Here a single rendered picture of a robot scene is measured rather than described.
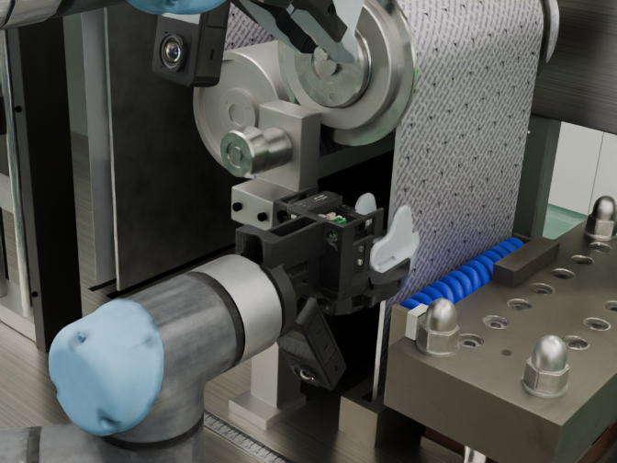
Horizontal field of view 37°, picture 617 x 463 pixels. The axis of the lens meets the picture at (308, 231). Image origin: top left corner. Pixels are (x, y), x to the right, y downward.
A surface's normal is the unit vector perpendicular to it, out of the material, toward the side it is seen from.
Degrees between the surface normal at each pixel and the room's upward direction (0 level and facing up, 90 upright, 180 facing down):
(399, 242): 90
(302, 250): 90
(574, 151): 90
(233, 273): 18
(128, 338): 32
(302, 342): 122
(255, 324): 79
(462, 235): 90
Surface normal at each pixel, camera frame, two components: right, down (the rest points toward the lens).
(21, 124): -0.65, 0.29
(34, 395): 0.04, -0.91
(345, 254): 0.76, 0.30
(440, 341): -0.18, 0.40
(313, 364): -0.54, 0.74
